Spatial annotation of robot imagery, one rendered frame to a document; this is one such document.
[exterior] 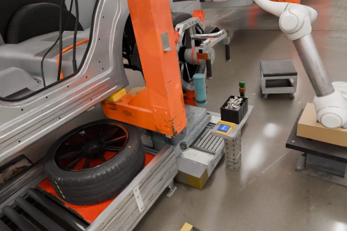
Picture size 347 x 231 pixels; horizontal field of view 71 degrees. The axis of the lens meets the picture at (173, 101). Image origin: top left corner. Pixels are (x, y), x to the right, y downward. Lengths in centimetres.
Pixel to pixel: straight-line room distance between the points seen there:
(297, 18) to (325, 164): 109
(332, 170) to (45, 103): 195
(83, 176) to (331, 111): 147
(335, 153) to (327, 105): 37
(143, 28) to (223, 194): 128
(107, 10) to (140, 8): 51
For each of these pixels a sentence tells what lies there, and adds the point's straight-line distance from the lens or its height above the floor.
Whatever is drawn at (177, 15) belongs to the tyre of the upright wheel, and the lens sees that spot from 192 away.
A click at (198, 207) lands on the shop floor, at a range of 187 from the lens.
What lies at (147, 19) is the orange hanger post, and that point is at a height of 127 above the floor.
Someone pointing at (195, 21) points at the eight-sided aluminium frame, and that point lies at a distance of 198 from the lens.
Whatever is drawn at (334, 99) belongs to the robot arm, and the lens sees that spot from 167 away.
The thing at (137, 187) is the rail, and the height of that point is 37.
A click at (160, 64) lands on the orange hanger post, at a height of 103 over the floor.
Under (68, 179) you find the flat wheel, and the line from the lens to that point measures 161.
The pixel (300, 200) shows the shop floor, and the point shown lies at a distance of 196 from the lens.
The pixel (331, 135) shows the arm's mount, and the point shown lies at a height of 36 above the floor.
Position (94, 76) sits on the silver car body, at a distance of 174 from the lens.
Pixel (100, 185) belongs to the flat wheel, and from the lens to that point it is 160.
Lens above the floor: 148
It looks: 28 degrees down
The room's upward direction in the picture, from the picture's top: 10 degrees counter-clockwise
